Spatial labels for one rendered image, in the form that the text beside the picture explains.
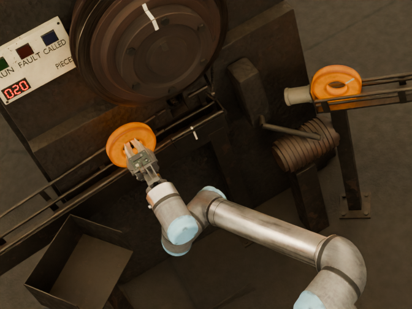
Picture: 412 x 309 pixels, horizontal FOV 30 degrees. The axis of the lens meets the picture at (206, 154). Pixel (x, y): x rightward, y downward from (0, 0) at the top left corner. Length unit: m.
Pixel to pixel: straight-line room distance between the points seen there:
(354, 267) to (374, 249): 1.01
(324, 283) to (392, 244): 1.07
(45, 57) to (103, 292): 0.73
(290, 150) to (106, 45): 0.80
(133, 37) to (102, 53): 0.12
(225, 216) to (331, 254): 0.41
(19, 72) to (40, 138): 0.28
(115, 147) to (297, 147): 0.64
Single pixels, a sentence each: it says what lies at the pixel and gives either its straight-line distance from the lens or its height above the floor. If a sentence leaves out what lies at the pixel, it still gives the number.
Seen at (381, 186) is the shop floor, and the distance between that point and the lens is 3.12.
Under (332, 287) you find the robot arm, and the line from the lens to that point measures 1.93.
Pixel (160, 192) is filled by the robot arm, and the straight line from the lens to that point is 2.22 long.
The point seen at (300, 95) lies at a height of 0.69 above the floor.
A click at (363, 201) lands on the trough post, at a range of 3.08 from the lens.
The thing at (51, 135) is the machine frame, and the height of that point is 0.87.
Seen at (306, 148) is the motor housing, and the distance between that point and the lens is 2.62.
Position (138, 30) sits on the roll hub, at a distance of 2.08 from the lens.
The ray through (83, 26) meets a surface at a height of 1.28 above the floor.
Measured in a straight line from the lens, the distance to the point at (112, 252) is 2.46.
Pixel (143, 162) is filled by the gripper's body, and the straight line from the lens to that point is 2.26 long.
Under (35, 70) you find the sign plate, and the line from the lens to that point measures 2.32.
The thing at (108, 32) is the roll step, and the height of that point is 1.24.
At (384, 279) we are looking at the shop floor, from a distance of 2.91.
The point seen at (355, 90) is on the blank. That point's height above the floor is 0.69.
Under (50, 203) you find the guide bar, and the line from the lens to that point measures 2.59.
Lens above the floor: 2.56
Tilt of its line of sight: 49 degrees down
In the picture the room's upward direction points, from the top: 22 degrees counter-clockwise
